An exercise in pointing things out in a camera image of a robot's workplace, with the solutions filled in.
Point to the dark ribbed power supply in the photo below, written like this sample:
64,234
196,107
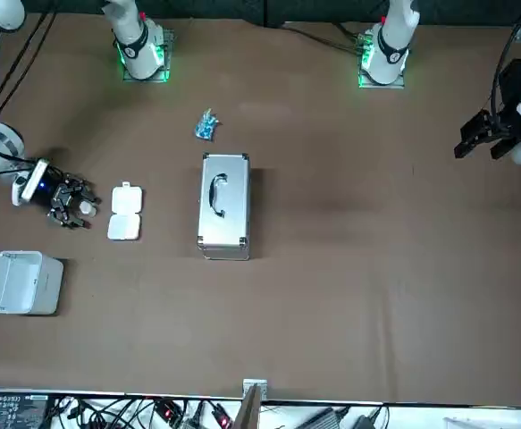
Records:
322,419

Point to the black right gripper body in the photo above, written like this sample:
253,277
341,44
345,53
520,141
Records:
47,190

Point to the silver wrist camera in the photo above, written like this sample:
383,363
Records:
34,179

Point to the white open pill box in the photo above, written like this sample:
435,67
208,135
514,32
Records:
126,214

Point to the small white medicine bottle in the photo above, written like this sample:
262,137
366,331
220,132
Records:
86,208

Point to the blue white capsule packet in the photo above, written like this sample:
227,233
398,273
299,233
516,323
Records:
205,127

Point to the silver aluminium medicine case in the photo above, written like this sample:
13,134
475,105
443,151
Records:
224,210

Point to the aluminium frame post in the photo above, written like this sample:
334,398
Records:
251,402

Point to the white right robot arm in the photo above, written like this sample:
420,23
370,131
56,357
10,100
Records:
139,49

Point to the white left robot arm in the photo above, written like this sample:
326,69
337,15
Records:
392,44

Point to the white bin with open lid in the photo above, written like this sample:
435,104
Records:
23,281

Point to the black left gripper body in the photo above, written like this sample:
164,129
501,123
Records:
512,89

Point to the black labelled power adapter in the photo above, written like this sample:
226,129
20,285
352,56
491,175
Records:
16,409

